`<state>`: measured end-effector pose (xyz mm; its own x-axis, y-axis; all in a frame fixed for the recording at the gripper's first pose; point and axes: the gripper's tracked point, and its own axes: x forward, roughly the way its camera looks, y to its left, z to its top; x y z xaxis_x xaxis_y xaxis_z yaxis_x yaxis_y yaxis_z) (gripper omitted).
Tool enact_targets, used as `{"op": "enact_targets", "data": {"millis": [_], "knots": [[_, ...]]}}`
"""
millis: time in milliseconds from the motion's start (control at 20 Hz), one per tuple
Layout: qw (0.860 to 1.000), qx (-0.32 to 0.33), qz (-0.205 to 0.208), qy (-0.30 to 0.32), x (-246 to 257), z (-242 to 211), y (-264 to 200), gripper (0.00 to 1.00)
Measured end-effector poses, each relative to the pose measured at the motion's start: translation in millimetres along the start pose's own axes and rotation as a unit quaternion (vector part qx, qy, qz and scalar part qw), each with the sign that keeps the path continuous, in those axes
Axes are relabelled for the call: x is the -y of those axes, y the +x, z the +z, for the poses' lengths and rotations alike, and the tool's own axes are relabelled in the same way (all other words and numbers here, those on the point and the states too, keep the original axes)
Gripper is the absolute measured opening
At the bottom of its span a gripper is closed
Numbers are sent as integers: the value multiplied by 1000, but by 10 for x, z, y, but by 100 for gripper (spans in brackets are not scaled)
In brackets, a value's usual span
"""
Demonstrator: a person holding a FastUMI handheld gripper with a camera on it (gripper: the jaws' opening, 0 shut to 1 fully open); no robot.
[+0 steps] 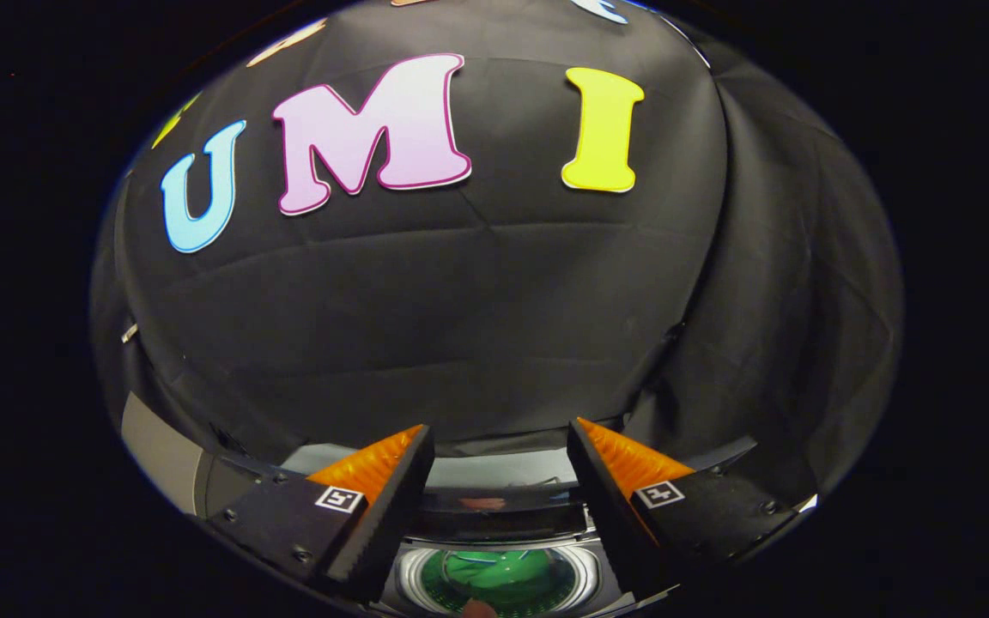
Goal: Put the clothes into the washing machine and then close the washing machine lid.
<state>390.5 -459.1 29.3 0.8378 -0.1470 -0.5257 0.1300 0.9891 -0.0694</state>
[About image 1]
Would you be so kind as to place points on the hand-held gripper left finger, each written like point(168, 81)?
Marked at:
point(387, 524)

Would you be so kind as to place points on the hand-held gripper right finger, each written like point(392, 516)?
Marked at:
point(610, 506)

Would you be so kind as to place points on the green polo shirt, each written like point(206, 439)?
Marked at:
point(503, 575)

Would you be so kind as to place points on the black backdrop cloth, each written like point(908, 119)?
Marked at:
point(460, 326)

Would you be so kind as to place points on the silver clip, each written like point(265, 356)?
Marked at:
point(129, 332)

